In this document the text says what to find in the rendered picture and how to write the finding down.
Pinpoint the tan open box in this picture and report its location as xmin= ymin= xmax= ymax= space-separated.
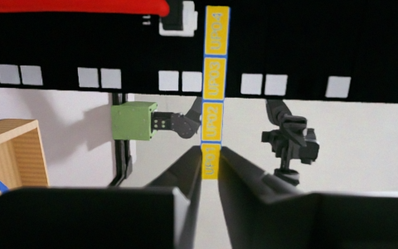
xmin=0 ymin=119 xmax=50 ymax=188

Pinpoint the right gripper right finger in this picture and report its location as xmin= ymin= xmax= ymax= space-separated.
xmin=217 ymin=146 xmax=398 ymax=249

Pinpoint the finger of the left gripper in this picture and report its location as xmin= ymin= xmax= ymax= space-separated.
xmin=281 ymin=123 xmax=308 ymax=147
xmin=276 ymin=172 xmax=300 ymax=184

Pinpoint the blue flat strip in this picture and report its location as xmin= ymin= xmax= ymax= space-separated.
xmin=0 ymin=181 xmax=9 ymax=192

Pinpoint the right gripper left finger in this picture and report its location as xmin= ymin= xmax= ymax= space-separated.
xmin=0 ymin=145 xmax=203 ymax=249

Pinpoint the yellow label strip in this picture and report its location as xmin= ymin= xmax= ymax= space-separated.
xmin=201 ymin=6 xmax=231 ymax=179

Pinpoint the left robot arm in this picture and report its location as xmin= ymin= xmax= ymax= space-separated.
xmin=151 ymin=96 xmax=320 ymax=165

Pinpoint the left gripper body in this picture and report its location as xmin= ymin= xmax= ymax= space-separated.
xmin=271 ymin=115 xmax=308 ymax=177

